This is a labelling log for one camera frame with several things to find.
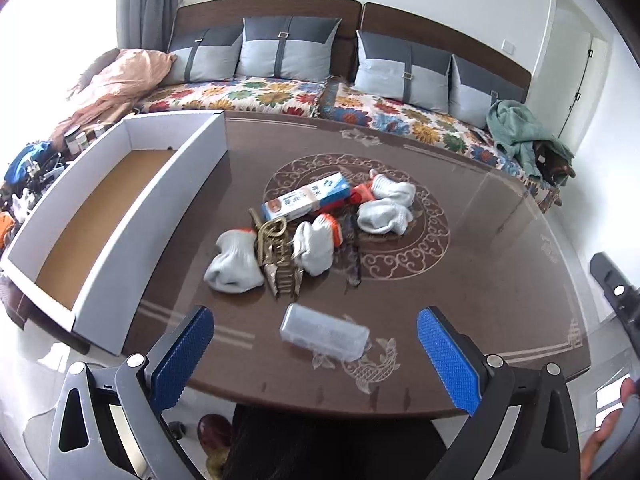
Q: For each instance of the floral seat cushion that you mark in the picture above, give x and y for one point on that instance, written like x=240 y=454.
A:
x=230 y=95
x=400 y=115

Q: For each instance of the dark brown bag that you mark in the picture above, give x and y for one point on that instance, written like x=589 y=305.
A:
x=550 y=162

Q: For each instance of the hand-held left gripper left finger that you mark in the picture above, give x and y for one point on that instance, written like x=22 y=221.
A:
x=182 y=360

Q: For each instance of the person's right hand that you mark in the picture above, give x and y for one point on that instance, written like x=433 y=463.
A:
x=600 y=442

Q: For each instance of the white jar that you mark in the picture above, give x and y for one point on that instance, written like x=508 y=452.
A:
x=72 y=141

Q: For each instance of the white glove with orange cuff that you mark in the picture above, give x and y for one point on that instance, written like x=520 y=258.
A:
x=232 y=265
x=315 y=247
x=385 y=216
x=395 y=189

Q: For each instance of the dark wooden sofa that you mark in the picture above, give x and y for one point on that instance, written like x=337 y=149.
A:
x=250 y=10

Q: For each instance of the orange pillow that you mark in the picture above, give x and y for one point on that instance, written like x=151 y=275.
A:
x=120 y=85

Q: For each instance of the toothpaste box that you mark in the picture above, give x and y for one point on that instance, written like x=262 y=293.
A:
x=305 y=197

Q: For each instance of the white wall switch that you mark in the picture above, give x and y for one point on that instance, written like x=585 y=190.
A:
x=508 y=47

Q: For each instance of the clear plastic case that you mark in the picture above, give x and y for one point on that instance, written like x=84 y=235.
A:
x=320 y=332

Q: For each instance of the grey curtain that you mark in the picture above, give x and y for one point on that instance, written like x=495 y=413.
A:
x=147 y=0

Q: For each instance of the window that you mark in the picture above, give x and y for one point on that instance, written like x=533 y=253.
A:
x=50 y=35

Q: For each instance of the orange item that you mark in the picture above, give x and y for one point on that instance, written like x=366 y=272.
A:
x=5 y=227

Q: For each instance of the blue bag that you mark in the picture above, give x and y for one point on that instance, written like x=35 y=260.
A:
x=27 y=160

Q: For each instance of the green cloth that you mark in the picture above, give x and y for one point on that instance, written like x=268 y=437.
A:
x=520 y=125

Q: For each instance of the white door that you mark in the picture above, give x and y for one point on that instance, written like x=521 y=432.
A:
x=580 y=85

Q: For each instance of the reddish brown round object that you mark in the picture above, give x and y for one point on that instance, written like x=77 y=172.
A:
x=215 y=432

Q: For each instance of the white cardboard box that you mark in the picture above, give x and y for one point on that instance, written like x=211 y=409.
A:
x=100 y=220

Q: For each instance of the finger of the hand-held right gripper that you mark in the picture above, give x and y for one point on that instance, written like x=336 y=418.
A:
x=617 y=287

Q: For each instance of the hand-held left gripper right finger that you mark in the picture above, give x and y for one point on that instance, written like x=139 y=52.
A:
x=445 y=355

